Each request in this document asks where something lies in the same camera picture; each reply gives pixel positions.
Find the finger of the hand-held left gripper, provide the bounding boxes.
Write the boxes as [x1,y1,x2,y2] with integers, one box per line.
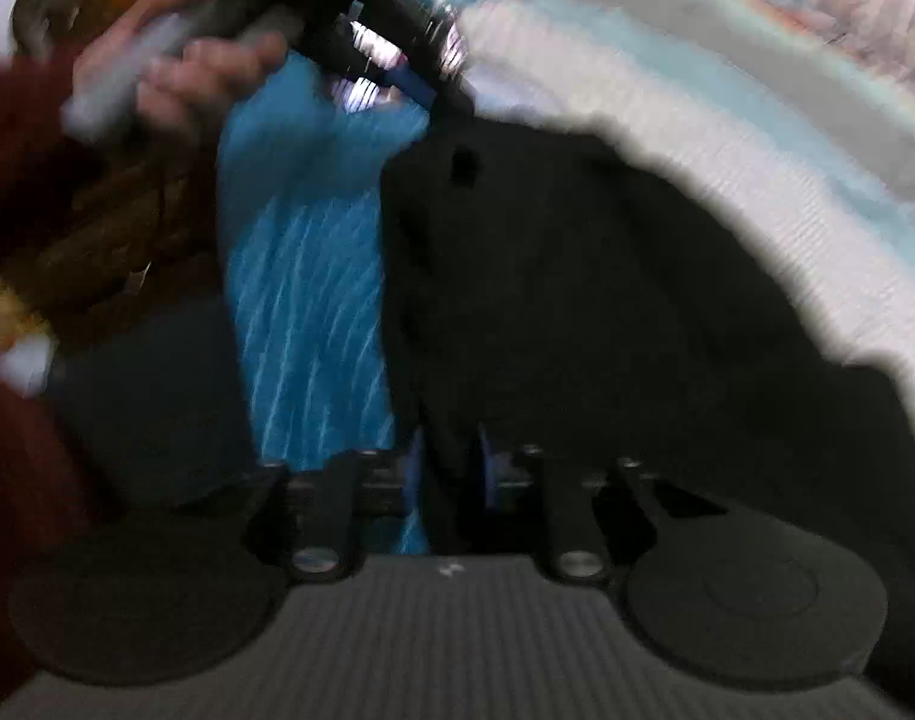
[374,0,479,119]
[305,15,437,112]

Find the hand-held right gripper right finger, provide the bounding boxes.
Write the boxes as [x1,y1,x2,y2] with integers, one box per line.
[476,426,657,587]

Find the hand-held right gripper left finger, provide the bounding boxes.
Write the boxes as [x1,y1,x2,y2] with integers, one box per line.
[243,427,428,586]

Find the black pants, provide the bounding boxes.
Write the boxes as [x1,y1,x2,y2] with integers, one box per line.
[378,116,915,563]

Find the person's left hand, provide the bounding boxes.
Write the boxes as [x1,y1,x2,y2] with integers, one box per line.
[73,0,289,140]

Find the patterned bed sheet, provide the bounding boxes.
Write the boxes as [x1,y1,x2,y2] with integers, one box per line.
[217,0,915,560]

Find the dark cloth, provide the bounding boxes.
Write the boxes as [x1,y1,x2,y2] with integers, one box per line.
[48,300,259,515]

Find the person's maroon clothing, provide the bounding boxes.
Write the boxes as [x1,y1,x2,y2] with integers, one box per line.
[0,371,102,720]

